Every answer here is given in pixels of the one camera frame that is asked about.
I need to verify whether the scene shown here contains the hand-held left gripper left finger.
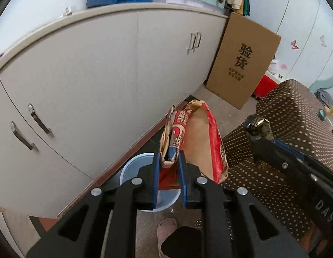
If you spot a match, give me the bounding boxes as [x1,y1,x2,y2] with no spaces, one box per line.
[27,153,162,258]

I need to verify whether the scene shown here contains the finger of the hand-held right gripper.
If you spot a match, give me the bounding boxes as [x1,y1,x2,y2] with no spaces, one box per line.
[251,139,326,194]
[274,139,333,186]

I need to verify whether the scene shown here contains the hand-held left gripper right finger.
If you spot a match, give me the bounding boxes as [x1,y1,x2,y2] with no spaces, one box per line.
[179,150,309,258]

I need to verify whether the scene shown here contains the light blue plastic bin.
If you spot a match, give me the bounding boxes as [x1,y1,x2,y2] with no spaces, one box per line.
[120,153,181,212]

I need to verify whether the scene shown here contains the clear plastic wrapper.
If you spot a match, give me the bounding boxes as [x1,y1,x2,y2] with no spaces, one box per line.
[244,115,275,142]

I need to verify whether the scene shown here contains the red and brown paper bag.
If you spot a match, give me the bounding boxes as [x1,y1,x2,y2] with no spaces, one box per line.
[159,99,229,191]

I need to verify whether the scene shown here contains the pink slipper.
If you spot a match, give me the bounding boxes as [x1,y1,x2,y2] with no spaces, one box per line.
[157,218,178,258]

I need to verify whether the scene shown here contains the grey duvet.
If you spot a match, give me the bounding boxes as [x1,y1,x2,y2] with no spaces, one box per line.
[315,89,333,108]

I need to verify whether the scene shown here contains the red storage box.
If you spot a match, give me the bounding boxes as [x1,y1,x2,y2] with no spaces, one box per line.
[253,75,279,99]

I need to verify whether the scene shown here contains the white plastic bag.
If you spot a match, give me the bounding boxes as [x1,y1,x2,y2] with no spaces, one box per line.
[268,56,283,79]

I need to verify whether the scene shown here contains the tall cardboard box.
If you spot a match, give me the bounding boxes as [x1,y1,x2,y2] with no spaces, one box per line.
[205,12,281,111]

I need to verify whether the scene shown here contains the long grey low cabinet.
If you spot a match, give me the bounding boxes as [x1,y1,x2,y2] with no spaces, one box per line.
[0,2,229,219]

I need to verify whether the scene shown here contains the white wardrobe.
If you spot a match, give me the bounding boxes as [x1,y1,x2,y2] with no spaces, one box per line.
[251,0,333,87]

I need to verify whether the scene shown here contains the light blue bunk bed frame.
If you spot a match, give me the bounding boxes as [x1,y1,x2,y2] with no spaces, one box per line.
[308,69,333,95]

